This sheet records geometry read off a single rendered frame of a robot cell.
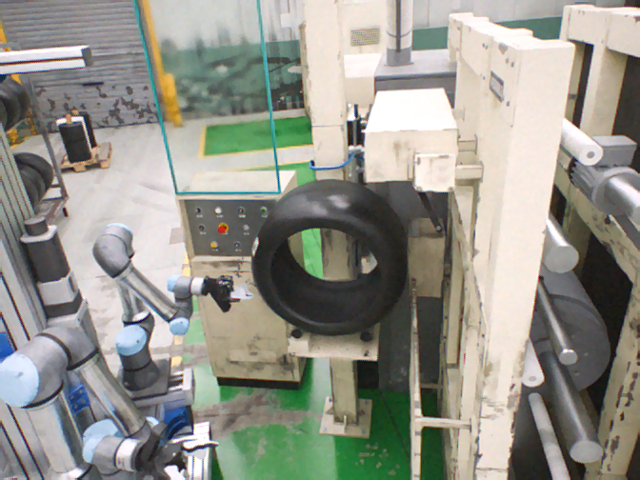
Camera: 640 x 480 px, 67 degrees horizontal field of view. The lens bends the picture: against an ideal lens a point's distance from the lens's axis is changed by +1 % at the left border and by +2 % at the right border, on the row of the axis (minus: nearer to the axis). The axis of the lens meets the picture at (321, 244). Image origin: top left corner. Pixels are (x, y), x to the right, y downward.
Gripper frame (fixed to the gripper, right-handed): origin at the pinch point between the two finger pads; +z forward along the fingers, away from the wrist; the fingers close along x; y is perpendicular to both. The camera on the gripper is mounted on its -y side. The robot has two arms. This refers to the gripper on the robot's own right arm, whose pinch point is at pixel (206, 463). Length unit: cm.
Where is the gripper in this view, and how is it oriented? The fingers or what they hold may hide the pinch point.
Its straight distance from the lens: 139.2
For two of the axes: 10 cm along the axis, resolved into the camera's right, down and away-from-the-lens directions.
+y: 0.3, 9.4, 3.3
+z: 9.6, 0.6, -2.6
